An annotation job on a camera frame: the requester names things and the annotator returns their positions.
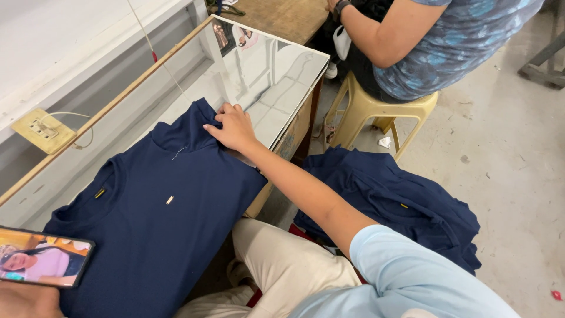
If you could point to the person's left hand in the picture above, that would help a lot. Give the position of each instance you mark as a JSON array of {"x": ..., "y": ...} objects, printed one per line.
[{"x": 26, "y": 302}]

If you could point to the person's right hand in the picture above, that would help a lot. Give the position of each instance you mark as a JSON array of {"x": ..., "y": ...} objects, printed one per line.
[{"x": 236, "y": 130}]

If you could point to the black smartphone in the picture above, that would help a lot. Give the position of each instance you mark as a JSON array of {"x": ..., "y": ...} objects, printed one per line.
[{"x": 44, "y": 258}]

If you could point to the navy blue shirt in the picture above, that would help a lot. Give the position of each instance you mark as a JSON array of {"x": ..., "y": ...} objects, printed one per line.
[{"x": 159, "y": 229}]

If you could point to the loose white thread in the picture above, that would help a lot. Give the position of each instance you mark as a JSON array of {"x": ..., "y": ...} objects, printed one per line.
[{"x": 179, "y": 153}]

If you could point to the glass-topped wooden work table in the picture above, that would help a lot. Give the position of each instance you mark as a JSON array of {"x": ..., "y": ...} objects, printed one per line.
[{"x": 273, "y": 75}]

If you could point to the worn brown wooden table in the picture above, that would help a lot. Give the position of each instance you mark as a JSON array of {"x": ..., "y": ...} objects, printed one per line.
[{"x": 282, "y": 17}]

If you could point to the yellow plastic stool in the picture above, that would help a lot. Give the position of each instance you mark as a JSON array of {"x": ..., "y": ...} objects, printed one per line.
[{"x": 375, "y": 108}]

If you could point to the person's beige trousers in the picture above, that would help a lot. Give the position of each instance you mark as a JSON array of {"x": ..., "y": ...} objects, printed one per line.
[{"x": 282, "y": 265}]

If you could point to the white paper scrap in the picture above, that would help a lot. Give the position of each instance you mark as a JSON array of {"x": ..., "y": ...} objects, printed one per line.
[{"x": 385, "y": 142}]

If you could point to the heap of navy blue shirts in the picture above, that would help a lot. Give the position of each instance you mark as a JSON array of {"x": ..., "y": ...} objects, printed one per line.
[{"x": 397, "y": 203}]

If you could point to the person's light blue shirt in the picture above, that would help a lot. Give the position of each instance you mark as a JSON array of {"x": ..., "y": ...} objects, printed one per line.
[{"x": 410, "y": 282}]

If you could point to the red scrap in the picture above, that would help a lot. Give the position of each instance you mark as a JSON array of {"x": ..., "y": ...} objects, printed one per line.
[{"x": 557, "y": 295}]

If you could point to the yellowed wall power outlet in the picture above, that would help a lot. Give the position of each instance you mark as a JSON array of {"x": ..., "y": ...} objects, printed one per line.
[{"x": 42, "y": 131}]

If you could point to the grey metal frame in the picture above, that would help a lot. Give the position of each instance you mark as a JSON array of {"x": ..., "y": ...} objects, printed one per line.
[{"x": 545, "y": 54}]

